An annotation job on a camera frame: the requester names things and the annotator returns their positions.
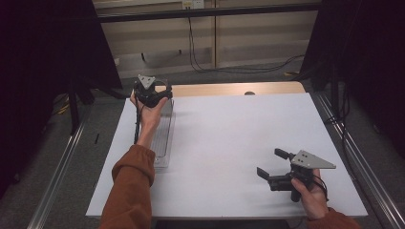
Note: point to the black horizontal bar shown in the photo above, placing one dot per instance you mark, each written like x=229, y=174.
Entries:
x=207, y=12

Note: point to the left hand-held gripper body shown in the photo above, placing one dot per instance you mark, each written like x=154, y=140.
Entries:
x=144, y=92

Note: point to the metal floor rail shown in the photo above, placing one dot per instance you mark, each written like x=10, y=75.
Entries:
x=379, y=171
x=57, y=171

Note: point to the black stand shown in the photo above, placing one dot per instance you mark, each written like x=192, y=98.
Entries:
x=74, y=105

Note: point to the small black stick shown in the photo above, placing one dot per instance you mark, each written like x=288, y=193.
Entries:
x=97, y=138

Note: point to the clear plastic storage container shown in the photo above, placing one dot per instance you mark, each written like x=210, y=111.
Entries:
x=164, y=140

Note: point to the person's right hand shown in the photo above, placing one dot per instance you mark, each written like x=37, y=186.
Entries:
x=313, y=200

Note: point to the person's left hand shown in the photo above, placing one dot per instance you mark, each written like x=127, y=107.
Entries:
x=149, y=117

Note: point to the white power outlet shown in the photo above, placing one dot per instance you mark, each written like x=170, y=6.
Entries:
x=192, y=4

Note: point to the white table mat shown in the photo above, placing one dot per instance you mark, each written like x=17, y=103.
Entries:
x=229, y=133

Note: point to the dark table grommet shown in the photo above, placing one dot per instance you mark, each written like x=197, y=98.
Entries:
x=249, y=93

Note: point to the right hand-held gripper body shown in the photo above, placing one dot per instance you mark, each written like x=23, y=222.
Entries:
x=307, y=161

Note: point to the dark curtain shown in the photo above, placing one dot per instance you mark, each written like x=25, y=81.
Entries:
x=41, y=63
x=366, y=63

